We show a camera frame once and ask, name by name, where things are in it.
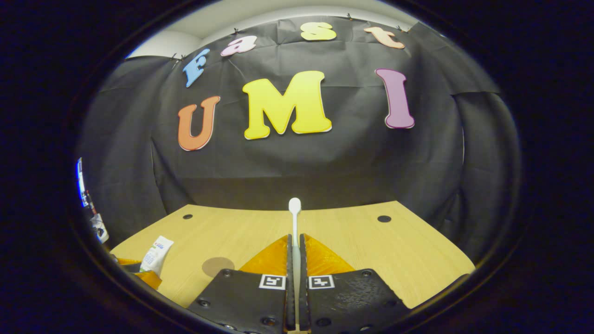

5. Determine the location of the computer monitor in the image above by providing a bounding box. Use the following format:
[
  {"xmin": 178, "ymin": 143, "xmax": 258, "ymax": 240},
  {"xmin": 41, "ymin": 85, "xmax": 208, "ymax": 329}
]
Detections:
[{"xmin": 76, "ymin": 158, "xmax": 90, "ymax": 208}]

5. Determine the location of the white toothbrush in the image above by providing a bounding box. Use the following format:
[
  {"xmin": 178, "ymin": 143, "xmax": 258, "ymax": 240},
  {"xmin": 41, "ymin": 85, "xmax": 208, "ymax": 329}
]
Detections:
[{"xmin": 288, "ymin": 198, "xmax": 302, "ymax": 332}]

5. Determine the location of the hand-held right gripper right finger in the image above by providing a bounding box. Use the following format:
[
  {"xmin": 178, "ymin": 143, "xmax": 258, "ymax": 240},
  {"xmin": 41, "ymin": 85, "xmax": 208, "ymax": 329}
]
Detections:
[{"xmin": 299, "ymin": 233, "xmax": 411, "ymax": 334}]

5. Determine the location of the round brown coaster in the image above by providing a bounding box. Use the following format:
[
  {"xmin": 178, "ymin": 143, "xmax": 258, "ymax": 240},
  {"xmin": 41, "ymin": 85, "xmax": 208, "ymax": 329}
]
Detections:
[{"xmin": 202, "ymin": 257, "xmax": 235, "ymax": 278}]

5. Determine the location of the white side table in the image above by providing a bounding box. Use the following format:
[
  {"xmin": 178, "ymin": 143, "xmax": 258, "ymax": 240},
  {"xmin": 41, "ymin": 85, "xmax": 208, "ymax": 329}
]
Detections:
[{"xmin": 90, "ymin": 213, "xmax": 110, "ymax": 244}]

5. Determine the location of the wooden desktop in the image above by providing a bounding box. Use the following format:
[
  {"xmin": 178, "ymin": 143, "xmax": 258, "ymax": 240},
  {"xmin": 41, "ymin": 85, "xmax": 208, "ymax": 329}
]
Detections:
[{"xmin": 110, "ymin": 200, "xmax": 476, "ymax": 334}]

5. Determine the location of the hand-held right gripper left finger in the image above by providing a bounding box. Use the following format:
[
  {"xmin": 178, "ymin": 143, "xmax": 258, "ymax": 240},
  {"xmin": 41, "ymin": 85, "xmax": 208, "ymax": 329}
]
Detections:
[{"xmin": 188, "ymin": 234, "xmax": 296, "ymax": 334}]

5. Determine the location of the white toothpaste tube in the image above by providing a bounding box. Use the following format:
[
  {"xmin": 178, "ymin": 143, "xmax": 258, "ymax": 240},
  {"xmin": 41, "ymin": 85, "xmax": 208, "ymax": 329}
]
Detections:
[{"xmin": 140, "ymin": 236, "xmax": 174, "ymax": 278}]

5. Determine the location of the black backdrop cloth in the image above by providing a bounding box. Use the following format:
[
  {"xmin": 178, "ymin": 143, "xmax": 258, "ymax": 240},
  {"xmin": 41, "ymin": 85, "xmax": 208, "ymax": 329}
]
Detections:
[{"xmin": 77, "ymin": 16, "xmax": 523, "ymax": 265}]

